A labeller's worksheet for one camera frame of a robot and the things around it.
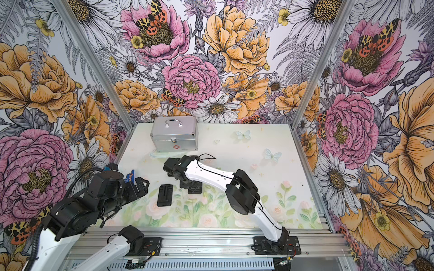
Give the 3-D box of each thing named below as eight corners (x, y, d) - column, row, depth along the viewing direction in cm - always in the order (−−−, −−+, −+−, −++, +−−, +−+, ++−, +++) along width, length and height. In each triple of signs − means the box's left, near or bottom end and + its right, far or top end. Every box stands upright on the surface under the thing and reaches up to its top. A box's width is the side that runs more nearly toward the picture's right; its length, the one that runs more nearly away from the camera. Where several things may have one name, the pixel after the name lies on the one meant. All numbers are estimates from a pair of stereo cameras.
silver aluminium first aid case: (158, 152, 109) (149, 132, 95) (167, 123, 127) (160, 103, 113) (196, 152, 109) (193, 133, 96) (200, 124, 127) (197, 103, 113)
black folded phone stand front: (156, 206, 88) (155, 204, 86) (161, 186, 95) (160, 184, 93) (170, 206, 88) (169, 204, 86) (174, 186, 95) (173, 184, 93)
